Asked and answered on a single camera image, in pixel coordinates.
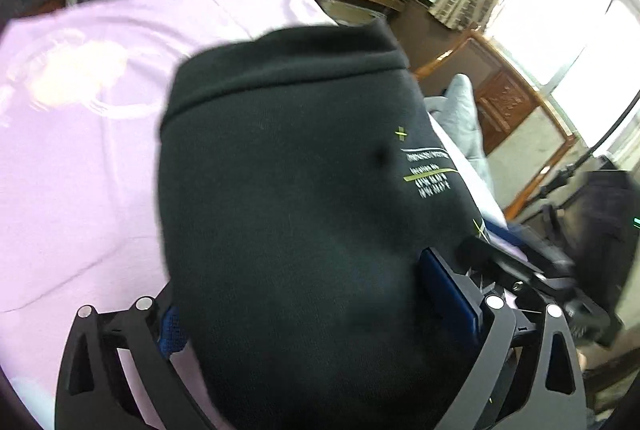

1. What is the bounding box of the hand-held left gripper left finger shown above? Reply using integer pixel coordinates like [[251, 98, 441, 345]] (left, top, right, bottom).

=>
[[54, 296, 221, 430]]

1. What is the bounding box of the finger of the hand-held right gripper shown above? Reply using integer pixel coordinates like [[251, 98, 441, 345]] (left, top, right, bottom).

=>
[[459, 235, 576, 293]]

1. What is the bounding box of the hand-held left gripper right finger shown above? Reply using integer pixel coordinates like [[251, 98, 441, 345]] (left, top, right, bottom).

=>
[[420, 248, 587, 430]]

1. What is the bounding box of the black hooded zip jacket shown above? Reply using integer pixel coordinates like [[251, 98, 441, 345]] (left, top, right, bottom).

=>
[[157, 17, 507, 430]]

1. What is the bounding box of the grey plush cushion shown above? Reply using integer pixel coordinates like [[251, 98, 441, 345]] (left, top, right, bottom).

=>
[[424, 74, 510, 233]]

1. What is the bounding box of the wooden armchair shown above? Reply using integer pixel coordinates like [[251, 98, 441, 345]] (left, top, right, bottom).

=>
[[414, 28, 588, 221]]

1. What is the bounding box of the bright balcony window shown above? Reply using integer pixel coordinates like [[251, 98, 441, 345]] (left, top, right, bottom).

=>
[[484, 0, 640, 163]]

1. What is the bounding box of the pink printed blanket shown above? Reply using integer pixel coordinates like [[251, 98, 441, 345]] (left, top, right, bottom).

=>
[[0, 0, 346, 430]]

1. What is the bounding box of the black cable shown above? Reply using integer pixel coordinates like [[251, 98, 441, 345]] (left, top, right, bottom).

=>
[[537, 92, 640, 198]]

